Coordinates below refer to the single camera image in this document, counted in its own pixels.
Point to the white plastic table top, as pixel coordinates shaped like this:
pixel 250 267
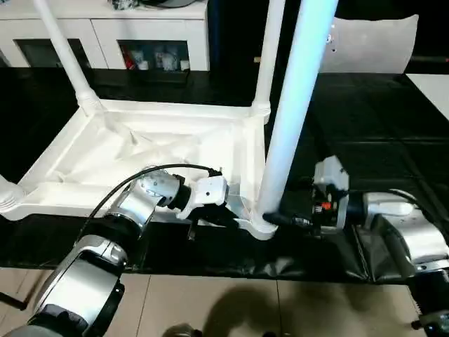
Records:
pixel 175 116

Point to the white plastic table leg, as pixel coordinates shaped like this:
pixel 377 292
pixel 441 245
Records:
pixel 10 196
pixel 268 52
pixel 63 45
pixel 298 87

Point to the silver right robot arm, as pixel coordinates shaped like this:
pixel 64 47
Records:
pixel 414 231

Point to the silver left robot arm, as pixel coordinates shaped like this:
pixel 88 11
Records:
pixel 87 274

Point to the black mat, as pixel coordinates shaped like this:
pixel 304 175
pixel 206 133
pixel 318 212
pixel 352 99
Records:
pixel 386 140

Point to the white board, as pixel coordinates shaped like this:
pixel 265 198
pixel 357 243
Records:
pixel 435 91

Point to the grey cushion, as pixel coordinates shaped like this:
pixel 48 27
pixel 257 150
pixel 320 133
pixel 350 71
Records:
pixel 372 45

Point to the dark blue cabinet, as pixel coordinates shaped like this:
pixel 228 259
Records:
pixel 238 35

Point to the black bar red light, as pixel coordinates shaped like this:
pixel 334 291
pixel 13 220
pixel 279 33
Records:
pixel 431 59

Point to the white cabinet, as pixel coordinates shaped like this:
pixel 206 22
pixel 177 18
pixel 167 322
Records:
pixel 158 24

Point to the dark grey bag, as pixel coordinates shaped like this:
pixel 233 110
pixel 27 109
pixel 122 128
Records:
pixel 168 3

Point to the black stand leg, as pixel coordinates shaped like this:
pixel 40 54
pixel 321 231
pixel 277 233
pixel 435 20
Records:
pixel 12 300

